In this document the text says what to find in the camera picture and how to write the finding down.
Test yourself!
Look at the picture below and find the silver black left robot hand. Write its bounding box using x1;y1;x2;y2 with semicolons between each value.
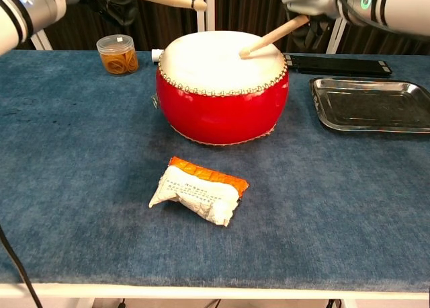
79;0;139;28

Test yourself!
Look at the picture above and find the plain wooden drumstick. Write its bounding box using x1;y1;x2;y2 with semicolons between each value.
239;14;310;61

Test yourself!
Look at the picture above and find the dark pleated curtain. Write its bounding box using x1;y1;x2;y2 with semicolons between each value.
214;0;337;54
43;0;198;52
337;17;430;56

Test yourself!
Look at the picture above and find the clear jar of rubber bands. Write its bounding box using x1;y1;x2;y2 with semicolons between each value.
96;34;140;76

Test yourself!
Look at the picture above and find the black flat folded stand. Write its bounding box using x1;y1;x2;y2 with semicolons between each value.
283;53;393;79

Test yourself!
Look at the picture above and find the steel rectangular tray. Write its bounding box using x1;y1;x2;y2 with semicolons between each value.
308;77;430;134

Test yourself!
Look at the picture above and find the red drum with white head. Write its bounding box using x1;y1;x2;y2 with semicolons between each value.
150;31;290;147

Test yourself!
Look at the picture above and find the blue table cloth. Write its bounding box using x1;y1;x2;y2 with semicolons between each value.
0;49;430;293

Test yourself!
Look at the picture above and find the white orange crumpled packet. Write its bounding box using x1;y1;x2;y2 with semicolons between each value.
148;156;250;227

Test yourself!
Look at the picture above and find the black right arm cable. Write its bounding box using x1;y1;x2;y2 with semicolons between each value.
332;0;381;28

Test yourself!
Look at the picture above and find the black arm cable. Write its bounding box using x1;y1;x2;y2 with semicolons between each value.
0;223;45;308
332;0;381;28

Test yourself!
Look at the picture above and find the white frame post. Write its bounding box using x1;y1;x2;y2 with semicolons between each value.
326;17;349;55
30;28;53;51
196;0;216;34

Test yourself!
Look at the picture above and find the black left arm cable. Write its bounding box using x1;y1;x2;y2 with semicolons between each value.
0;223;45;308

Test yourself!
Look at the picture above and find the white table frame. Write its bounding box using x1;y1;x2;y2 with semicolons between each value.
0;282;430;308

